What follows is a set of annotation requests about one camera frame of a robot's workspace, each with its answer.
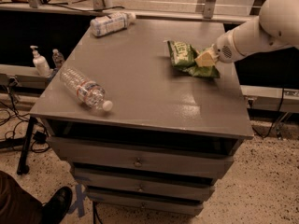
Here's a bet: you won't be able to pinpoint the grey drawer cabinet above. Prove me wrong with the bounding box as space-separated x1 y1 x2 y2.
31 20 253 204

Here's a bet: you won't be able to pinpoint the small clear bottle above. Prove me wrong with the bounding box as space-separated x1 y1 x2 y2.
52 49 64 68

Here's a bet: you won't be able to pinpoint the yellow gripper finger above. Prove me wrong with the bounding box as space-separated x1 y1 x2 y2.
194 48 219 67

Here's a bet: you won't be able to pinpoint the clear water bottle red label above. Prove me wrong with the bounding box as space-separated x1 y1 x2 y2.
60 66 113 112

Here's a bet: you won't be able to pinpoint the blue tape cross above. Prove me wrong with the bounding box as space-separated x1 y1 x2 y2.
68 175 106 218

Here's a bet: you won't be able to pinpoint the black shoe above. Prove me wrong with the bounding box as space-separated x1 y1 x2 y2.
40 186 73 224

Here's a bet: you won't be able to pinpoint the middle grey drawer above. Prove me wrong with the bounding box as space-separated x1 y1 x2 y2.
72 168 215 201

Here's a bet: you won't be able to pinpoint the black table leg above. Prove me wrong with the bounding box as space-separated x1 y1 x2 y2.
17 117 37 175

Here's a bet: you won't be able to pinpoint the top grey drawer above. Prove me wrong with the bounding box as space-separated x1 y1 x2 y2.
48 136 234 178

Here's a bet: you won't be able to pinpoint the brown trouser leg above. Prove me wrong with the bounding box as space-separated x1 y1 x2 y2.
0 171 42 224

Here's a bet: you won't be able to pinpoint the white pump dispenser bottle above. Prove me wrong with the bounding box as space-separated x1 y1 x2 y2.
30 46 50 77

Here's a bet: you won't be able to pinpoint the grey drawer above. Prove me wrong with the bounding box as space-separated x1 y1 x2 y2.
88 189 203 216
48 136 234 178
72 168 215 201

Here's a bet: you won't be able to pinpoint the black floor cables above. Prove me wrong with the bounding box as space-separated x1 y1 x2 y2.
0 81 50 154

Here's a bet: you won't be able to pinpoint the bottom grey drawer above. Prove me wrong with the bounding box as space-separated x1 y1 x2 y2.
88 189 203 216

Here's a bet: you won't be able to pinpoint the grey metal shelf rail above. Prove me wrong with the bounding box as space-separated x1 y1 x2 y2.
0 64 52 90

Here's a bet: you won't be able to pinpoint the blue labelled plastic bottle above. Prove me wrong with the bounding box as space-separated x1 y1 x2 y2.
90 12 136 37

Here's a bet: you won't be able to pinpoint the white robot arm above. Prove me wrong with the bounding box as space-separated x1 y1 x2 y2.
195 0 299 67

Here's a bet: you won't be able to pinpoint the green jalapeno chip bag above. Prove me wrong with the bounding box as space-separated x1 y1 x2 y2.
167 40 221 78

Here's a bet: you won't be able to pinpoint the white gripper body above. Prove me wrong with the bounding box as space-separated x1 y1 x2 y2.
214 30 245 63

